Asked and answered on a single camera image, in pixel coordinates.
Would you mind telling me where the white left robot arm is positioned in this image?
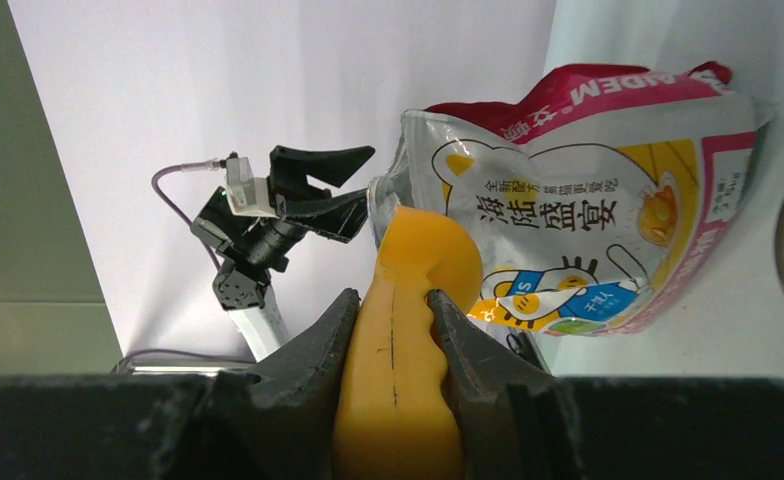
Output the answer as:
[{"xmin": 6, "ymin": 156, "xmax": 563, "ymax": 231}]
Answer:
[{"xmin": 190, "ymin": 146, "xmax": 375, "ymax": 361}]

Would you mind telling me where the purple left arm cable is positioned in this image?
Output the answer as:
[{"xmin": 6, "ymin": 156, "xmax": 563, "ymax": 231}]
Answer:
[{"xmin": 114, "ymin": 157, "xmax": 261, "ymax": 376}]

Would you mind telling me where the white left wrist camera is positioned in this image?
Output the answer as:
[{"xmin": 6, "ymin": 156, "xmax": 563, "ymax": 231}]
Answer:
[{"xmin": 225, "ymin": 156, "xmax": 277, "ymax": 218}]

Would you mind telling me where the yellow plastic scoop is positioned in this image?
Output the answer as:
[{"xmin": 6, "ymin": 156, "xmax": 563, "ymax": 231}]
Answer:
[{"xmin": 332, "ymin": 206, "xmax": 483, "ymax": 479}]

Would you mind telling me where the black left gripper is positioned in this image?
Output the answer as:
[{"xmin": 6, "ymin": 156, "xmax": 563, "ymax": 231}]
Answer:
[{"xmin": 261, "ymin": 145, "xmax": 376, "ymax": 242}]

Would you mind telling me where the pet food bag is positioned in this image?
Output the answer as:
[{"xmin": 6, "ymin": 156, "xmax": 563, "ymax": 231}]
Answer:
[{"xmin": 368, "ymin": 62, "xmax": 770, "ymax": 337}]

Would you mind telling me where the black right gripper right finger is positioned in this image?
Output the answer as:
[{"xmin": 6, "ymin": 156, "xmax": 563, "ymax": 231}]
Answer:
[{"xmin": 426, "ymin": 289, "xmax": 784, "ymax": 479}]

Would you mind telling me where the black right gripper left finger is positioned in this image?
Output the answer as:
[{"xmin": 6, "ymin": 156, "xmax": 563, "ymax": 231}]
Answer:
[{"xmin": 0, "ymin": 288, "xmax": 360, "ymax": 479}]

